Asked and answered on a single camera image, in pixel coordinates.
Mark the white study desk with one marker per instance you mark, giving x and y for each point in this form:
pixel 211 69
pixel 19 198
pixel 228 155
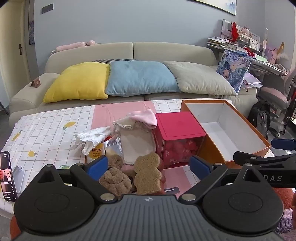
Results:
pixel 254 46

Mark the blue printed cushion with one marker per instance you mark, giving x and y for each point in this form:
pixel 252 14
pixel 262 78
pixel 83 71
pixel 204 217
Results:
pixel 233 67

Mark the black smartphone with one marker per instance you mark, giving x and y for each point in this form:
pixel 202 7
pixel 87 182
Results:
pixel 8 176

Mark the small brown rolled towel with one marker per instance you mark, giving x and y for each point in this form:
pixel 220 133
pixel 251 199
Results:
pixel 115 162

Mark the pink cloth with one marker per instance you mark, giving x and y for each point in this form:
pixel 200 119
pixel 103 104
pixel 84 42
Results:
pixel 144 118

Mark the red hanging ornament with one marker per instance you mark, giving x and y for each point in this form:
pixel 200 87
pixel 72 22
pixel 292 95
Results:
pixel 235 31

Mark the yellow cushion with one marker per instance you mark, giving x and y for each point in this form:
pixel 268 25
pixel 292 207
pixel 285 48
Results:
pixel 78 81

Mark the framed wall painting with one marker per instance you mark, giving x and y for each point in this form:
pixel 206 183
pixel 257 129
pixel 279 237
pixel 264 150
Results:
pixel 223 5

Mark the cream white cloth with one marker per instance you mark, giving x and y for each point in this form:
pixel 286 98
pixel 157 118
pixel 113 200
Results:
pixel 136 143

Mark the grey-beige cushion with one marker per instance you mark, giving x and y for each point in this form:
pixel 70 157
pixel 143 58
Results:
pixel 201 78

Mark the black white striped cushion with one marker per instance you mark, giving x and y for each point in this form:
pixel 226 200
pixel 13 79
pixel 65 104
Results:
pixel 111 60

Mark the large brown rolled towel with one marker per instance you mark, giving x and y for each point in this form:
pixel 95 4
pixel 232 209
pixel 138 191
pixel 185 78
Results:
pixel 115 180

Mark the beige sofa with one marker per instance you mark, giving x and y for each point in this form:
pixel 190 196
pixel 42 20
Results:
pixel 27 97

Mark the pink desk chair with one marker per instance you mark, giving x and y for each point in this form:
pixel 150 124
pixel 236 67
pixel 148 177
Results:
pixel 277 97

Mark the white crumpled tissue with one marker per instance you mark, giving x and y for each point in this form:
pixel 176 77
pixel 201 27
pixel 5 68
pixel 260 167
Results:
pixel 91 136

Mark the small brown holder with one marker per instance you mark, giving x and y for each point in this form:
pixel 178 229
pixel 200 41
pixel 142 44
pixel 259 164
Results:
pixel 35 83

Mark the wall poster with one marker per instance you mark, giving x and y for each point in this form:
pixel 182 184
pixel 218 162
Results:
pixel 31 23

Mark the light blue cushion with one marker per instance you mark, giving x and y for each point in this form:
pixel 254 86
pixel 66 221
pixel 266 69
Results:
pixel 138 77

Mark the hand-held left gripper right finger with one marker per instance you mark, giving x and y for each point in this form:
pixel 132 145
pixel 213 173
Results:
pixel 198 166

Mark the purple fluffy rug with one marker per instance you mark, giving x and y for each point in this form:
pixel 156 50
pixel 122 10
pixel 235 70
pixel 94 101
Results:
pixel 288 220

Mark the yellow wet wipes packet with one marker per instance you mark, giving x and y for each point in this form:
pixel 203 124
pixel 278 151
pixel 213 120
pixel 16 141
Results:
pixel 96 154

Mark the cream door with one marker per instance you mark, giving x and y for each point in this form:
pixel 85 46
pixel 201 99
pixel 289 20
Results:
pixel 13 58

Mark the white phone stand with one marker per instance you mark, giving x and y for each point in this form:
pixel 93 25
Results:
pixel 19 173

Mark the brown bear-shaped sponge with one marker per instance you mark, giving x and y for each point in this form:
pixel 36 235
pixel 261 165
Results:
pixel 148 176

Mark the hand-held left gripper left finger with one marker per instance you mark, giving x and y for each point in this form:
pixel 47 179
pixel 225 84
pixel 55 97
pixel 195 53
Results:
pixel 97 165

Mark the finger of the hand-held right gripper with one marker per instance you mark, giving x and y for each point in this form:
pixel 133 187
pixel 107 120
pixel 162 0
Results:
pixel 249 158
pixel 283 143

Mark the black backpack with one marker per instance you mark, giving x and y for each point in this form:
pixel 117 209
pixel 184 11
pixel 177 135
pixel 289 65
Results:
pixel 260 118

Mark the stack of books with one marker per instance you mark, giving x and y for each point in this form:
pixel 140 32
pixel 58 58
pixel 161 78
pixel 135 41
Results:
pixel 217 42

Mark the long pink plush toy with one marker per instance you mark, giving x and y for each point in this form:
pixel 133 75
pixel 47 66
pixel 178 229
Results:
pixel 74 45

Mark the dark wall switch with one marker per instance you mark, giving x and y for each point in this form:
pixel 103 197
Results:
pixel 47 8

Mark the purple unicorn plush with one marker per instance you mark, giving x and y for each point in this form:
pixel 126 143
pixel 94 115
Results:
pixel 274 52

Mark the red lid plastic container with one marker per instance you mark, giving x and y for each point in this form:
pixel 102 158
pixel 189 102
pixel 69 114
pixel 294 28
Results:
pixel 178 127

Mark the orange cardboard box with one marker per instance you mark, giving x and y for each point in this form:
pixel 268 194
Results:
pixel 222 129

